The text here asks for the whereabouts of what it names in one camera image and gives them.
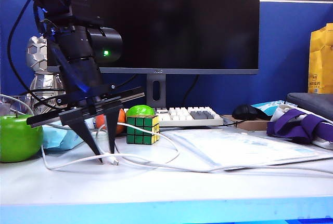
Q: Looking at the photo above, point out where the document in clear sleeve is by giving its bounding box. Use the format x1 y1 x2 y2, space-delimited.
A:
160 128 333 172

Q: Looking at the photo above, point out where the orange-red round fruit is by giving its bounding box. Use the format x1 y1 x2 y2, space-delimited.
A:
95 108 127 135

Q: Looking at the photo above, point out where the green apple without stem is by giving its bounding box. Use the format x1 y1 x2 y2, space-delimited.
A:
126 104 156 117

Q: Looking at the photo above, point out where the black computer mouse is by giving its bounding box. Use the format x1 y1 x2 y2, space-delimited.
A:
232 103 271 121

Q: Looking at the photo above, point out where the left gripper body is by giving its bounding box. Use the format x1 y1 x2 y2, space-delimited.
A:
25 24 145 128

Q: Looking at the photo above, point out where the silver faceted figurine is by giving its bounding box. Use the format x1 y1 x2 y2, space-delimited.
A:
25 35 69 117

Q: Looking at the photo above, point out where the white and grey keyboard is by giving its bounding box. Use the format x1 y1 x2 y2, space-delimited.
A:
123 106 225 128

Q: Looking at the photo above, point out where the yellow paper bag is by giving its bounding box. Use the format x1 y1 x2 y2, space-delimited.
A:
308 23 333 95

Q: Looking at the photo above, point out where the light blue printed package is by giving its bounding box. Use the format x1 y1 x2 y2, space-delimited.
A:
251 100 299 118

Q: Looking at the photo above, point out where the black power cable with plug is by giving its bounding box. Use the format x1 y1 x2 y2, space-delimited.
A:
33 74 138 107

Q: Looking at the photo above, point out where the dark grey laptop bag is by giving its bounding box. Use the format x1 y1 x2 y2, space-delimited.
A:
285 92 333 122

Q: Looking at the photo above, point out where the purple cloth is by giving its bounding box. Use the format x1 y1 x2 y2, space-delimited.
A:
267 109 333 146

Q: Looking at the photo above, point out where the Rubik's cube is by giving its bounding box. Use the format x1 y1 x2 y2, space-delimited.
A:
126 114 160 146

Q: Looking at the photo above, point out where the large green apple with stem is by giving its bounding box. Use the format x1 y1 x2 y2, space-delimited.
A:
0 111 44 163

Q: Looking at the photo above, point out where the black computer monitor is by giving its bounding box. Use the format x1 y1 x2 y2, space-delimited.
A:
48 0 261 109

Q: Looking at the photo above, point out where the white cloth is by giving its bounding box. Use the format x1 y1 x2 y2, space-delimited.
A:
270 105 333 151

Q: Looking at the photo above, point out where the thick white power cable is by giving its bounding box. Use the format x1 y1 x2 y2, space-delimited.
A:
0 101 333 175

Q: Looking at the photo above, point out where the faceted clear plastic cup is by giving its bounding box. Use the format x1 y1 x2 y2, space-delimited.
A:
0 94 33 120

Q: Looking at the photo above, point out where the brown cardboard box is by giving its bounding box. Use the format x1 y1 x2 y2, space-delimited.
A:
222 114 271 131

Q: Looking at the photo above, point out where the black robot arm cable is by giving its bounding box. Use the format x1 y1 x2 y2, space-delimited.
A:
7 0 62 111

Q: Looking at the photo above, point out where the light blue wet wipes pack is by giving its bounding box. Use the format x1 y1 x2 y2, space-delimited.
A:
41 117 95 152

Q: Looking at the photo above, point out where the black mouse cable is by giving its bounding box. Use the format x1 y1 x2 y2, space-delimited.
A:
222 119 247 127

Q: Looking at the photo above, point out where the black cylindrical wrist module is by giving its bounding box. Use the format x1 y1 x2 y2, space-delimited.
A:
87 26 123 65

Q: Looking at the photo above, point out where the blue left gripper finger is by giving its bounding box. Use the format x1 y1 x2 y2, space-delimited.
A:
103 108 123 154
61 118 104 164

